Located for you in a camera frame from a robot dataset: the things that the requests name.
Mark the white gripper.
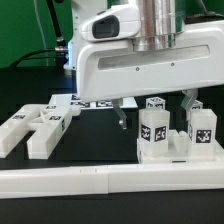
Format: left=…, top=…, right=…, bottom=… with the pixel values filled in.
left=76, top=20, right=224, bottom=129

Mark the white chair seat plate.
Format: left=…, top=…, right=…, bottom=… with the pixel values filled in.
left=137, top=130, right=224, bottom=164

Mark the white chair back frame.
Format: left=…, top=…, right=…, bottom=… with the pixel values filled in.
left=0, top=104, right=81, bottom=159

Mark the white tagged cube near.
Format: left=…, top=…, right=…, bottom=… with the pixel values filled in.
left=146, top=97, right=165, bottom=109

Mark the white tagged cube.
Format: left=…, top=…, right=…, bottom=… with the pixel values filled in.
left=146, top=97, right=165, bottom=109
left=186, top=100, right=203, bottom=115

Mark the white tagged cube far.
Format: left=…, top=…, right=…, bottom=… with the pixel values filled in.
left=186, top=100, right=203, bottom=115

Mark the white tag sheet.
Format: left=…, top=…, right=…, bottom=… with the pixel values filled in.
left=49, top=93, right=138, bottom=110

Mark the grey braided cable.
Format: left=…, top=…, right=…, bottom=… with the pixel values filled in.
left=196, top=0, right=224, bottom=24

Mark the black cable on base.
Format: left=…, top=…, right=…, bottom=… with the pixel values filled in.
left=9, top=0, right=69, bottom=69

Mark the white U-shaped fence rail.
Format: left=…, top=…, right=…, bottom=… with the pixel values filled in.
left=0, top=139, right=224, bottom=200

